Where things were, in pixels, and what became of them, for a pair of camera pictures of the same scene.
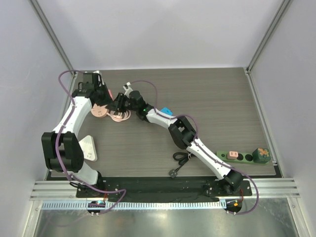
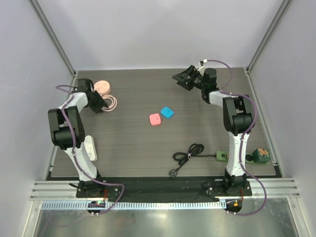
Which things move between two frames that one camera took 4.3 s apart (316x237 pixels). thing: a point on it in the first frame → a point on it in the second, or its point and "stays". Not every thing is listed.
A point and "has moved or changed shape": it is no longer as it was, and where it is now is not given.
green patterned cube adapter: (261, 155) stays
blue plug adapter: (165, 109) stays
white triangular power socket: (88, 144) stays
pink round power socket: (98, 111) has moved or changed shape
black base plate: (208, 188) stays
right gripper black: (122, 102) → (190, 78)
